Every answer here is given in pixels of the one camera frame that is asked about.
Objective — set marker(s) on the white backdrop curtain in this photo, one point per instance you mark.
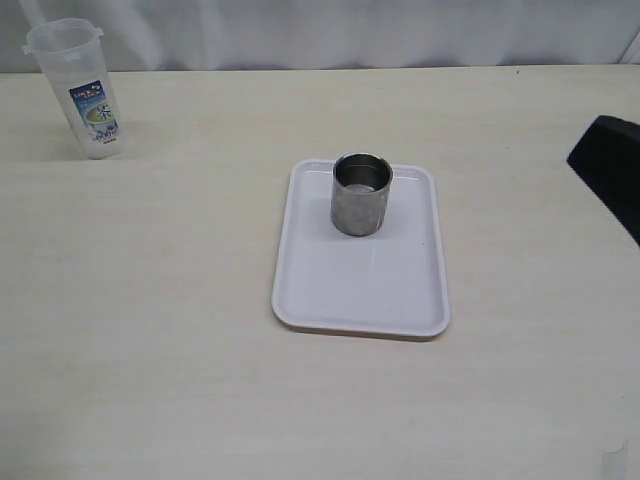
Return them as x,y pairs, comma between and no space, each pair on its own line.
252,35

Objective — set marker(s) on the stainless steel cup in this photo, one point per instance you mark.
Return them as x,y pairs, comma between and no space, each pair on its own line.
360,191

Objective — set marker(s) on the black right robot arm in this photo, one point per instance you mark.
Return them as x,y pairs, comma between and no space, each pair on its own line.
606,159

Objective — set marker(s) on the white plastic tray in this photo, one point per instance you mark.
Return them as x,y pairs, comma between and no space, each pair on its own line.
390,283

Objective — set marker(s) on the clear plastic water pitcher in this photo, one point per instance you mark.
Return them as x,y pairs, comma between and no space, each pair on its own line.
69,54

